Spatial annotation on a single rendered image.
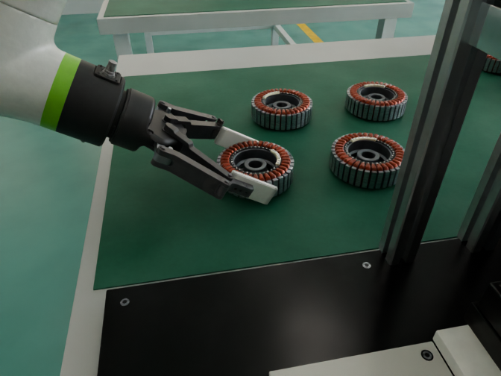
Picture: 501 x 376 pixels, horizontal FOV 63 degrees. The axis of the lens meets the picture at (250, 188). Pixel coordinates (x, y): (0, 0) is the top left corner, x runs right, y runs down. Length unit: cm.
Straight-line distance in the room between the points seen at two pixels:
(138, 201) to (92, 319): 19
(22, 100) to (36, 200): 149
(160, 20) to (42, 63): 99
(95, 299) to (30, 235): 134
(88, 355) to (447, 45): 42
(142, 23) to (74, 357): 119
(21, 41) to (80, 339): 31
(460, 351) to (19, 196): 191
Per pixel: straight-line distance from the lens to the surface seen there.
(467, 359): 30
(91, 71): 52
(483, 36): 35
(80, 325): 47
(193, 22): 148
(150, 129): 53
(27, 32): 51
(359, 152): 65
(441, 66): 37
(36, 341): 146
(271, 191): 55
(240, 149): 62
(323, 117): 79
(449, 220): 60
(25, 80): 51
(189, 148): 53
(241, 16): 150
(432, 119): 38
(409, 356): 41
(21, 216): 192
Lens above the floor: 111
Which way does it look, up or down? 37 degrees down
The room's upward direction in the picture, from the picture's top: straight up
